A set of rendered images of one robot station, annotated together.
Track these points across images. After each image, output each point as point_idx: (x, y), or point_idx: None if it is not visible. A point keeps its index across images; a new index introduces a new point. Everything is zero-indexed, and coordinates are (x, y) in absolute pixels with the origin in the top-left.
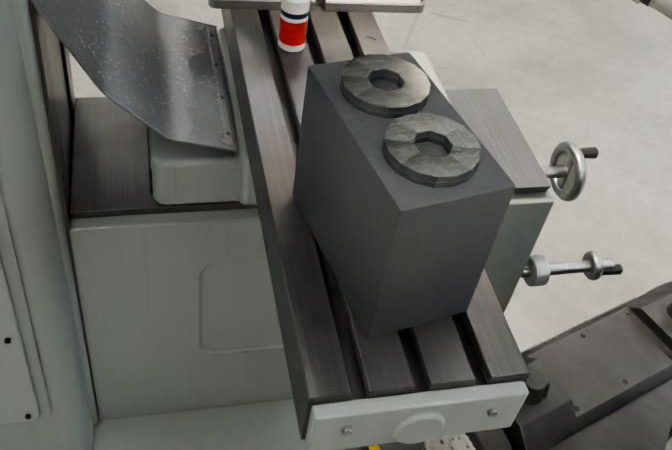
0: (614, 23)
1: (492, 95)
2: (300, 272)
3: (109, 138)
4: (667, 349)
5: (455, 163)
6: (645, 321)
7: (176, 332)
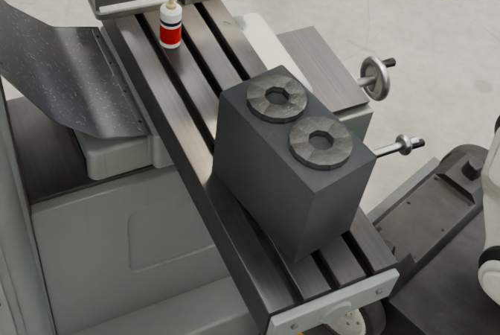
0: None
1: (311, 32)
2: (236, 227)
3: (35, 133)
4: (466, 199)
5: (338, 152)
6: (449, 182)
7: (112, 263)
